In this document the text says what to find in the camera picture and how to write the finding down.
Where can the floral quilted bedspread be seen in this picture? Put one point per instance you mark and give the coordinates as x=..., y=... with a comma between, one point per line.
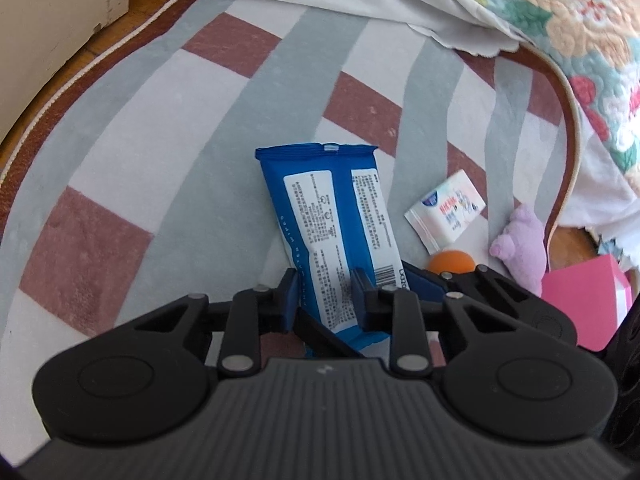
x=575, y=20

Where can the pink cardboard box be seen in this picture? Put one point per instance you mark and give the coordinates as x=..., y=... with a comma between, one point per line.
x=575, y=300

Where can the white tissue pack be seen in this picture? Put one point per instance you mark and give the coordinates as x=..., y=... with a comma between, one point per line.
x=445, y=215

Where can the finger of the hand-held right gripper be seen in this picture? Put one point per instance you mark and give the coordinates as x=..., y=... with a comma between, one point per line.
x=325, y=337
x=425, y=282

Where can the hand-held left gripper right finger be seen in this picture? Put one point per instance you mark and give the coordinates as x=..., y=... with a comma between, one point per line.
x=359, y=302

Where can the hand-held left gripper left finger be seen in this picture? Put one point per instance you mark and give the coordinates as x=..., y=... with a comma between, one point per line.
x=290, y=302

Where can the striped checked rug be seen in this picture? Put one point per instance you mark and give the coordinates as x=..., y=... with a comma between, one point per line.
x=150, y=135

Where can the blue wet wipes pack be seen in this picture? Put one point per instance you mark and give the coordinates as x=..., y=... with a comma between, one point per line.
x=320, y=220

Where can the purple plush toy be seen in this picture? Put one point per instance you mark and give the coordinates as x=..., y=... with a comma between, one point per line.
x=525, y=250

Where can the orange makeup sponge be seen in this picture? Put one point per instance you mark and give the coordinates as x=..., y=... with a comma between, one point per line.
x=450, y=261

